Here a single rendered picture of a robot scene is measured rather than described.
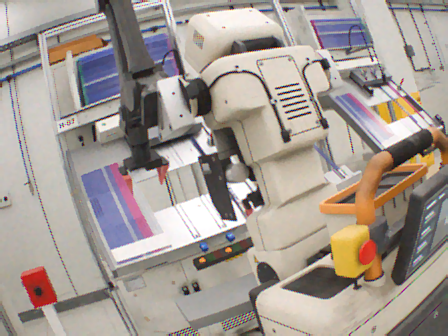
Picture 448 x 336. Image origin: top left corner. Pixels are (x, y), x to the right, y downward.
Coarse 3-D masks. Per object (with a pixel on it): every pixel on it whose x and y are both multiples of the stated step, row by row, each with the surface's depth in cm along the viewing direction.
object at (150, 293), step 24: (240, 240) 204; (168, 264) 190; (192, 264) 195; (216, 264) 199; (240, 264) 204; (120, 288) 180; (144, 288) 185; (168, 288) 189; (192, 288) 194; (144, 312) 184; (168, 312) 189
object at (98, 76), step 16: (112, 48) 195; (160, 48) 205; (80, 64) 188; (96, 64) 192; (112, 64) 195; (80, 80) 193; (96, 80) 192; (112, 80) 195; (96, 96) 192; (112, 96) 196
